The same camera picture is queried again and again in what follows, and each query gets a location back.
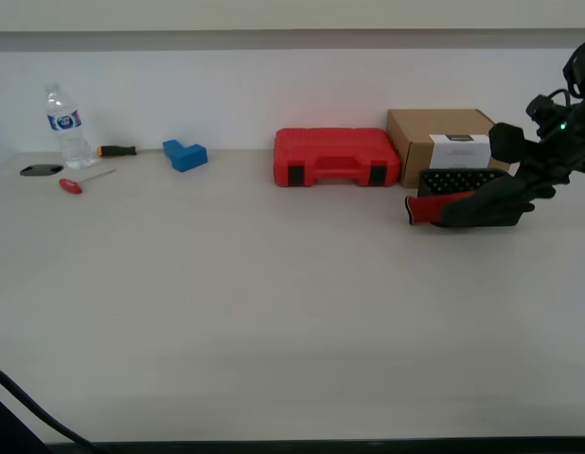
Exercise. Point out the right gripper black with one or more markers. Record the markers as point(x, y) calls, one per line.
point(564, 142)

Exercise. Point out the red and black work glove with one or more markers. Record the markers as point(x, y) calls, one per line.
point(482, 208)

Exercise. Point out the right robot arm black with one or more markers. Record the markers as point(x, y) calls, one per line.
point(582, 61)

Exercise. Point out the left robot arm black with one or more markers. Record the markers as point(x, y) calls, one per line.
point(4, 425)

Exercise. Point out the black perforated basket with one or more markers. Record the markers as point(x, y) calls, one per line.
point(453, 180)

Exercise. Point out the brown cardboard box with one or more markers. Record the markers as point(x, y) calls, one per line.
point(415, 142)

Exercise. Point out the red plastic tool case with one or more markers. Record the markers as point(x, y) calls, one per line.
point(335, 156)

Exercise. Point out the blue plastic block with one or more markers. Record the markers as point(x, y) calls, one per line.
point(183, 155)

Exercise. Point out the clear plastic water bottle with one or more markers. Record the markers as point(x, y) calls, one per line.
point(67, 127)

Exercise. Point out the black oval grommet cover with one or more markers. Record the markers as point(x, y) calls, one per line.
point(41, 169)

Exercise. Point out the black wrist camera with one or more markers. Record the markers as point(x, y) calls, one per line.
point(541, 108)

